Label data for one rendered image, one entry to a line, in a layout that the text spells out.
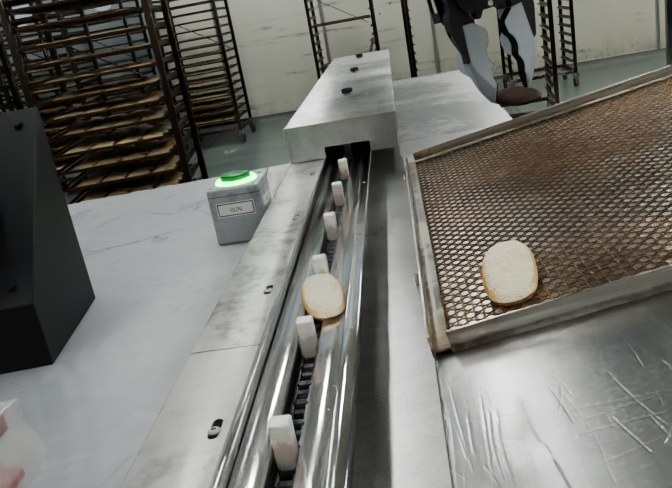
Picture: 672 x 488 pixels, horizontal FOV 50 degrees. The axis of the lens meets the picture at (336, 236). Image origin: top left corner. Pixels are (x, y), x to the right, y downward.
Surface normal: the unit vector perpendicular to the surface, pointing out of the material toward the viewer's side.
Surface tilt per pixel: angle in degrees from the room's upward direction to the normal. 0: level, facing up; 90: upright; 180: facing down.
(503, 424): 10
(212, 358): 0
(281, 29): 90
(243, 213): 90
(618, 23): 90
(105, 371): 0
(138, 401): 0
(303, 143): 90
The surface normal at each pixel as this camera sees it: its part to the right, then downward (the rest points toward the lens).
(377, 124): -0.06, 0.33
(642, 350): -0.34, -0.90
